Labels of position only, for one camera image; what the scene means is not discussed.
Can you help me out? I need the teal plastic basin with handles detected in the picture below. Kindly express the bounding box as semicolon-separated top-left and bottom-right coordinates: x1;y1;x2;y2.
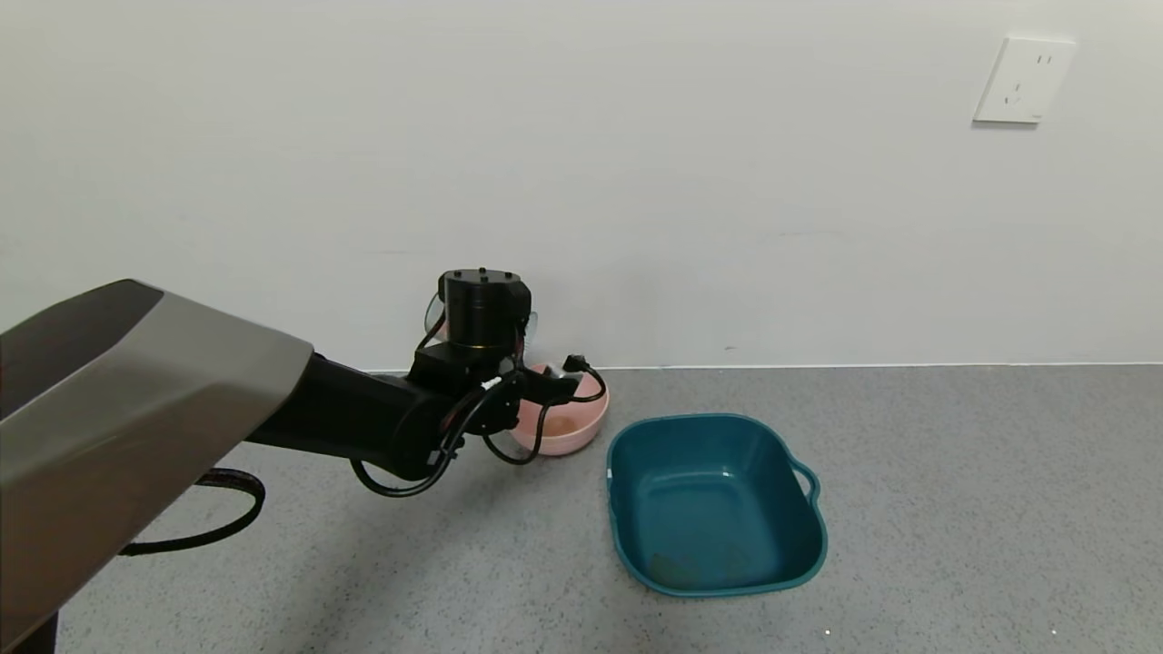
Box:
605;414;829;598

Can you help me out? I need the transparent teal-tinted measuring cup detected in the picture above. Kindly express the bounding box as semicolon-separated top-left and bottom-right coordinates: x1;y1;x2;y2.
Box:
423;289;540;344

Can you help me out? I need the white wall power socket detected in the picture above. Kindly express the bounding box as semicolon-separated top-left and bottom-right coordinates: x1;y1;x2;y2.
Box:
971;36;1078;126

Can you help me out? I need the thick black sleeved arm cable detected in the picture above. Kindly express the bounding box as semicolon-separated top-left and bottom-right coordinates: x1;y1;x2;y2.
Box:
118;467;267;558

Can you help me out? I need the pink plastic bowl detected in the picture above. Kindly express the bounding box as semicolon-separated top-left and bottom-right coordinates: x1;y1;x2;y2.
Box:
507;362;611;457

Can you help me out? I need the thin black camera cable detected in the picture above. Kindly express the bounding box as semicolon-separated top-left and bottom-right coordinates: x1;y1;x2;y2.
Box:
349;354;609;500

